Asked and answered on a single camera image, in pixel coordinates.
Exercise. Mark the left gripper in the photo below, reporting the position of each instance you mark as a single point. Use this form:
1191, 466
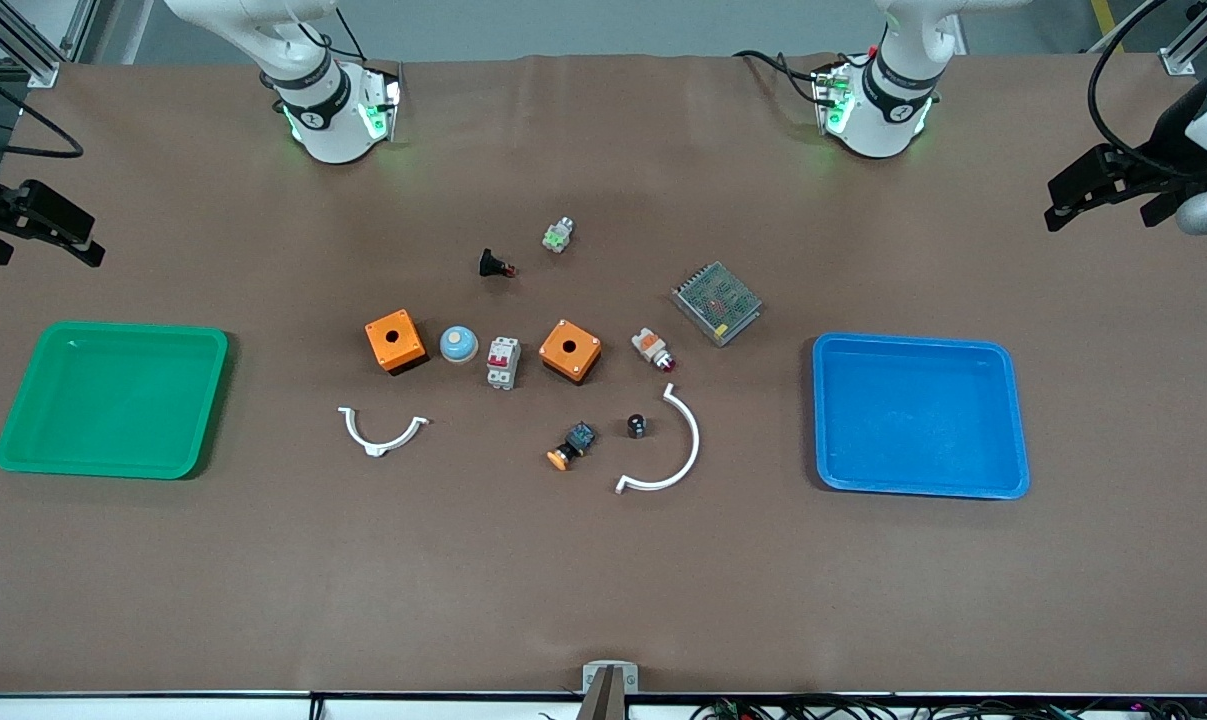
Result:
1166, 152

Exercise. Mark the white circuit breaker red switch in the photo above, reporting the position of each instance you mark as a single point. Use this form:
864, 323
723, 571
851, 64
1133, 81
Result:
503, 362

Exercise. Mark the small black capacitor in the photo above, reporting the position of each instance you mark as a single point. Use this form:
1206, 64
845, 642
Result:
637, 426

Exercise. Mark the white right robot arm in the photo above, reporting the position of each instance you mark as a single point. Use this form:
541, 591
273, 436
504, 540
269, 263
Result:
328, 120

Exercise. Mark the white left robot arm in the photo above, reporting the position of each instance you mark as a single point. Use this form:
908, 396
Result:
878, 125

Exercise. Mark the green plastic tray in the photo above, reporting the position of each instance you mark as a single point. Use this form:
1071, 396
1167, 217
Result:
113, 400

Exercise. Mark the blue plastic tray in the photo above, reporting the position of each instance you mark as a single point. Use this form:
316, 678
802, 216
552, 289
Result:
918, 415

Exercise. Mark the left orange button box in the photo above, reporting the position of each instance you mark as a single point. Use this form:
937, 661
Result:
395, 340

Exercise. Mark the orange button box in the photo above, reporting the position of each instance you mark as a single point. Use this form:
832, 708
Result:
570, 350
395, 340

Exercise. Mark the small white curved clamp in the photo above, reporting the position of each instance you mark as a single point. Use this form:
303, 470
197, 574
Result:
363, 438

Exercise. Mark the metal mesh power supply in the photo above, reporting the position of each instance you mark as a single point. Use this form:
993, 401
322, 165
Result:
716, 302

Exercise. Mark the blue dome buzzer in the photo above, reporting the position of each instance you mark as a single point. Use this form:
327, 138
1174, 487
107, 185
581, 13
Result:
458, 344

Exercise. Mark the red pilot light orange collar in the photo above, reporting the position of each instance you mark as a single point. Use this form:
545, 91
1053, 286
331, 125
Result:
651, 347

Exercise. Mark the large white curved clamp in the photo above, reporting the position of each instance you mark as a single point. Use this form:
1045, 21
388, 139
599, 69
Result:
693, 440

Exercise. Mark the green illuminated push button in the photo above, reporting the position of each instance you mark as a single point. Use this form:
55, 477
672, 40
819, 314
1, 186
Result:
558, 235

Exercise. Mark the right orange button box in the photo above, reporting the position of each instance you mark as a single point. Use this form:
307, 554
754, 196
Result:
570, 350

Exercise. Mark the orange mushroom push button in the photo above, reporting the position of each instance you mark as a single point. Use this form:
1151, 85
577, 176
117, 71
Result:
573, 445

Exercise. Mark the aluminium frame profile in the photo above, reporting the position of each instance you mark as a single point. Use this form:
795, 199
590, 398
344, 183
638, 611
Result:
1198, 40
23, 40

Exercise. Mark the small black switch red tip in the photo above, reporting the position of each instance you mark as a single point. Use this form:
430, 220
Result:
493, 263

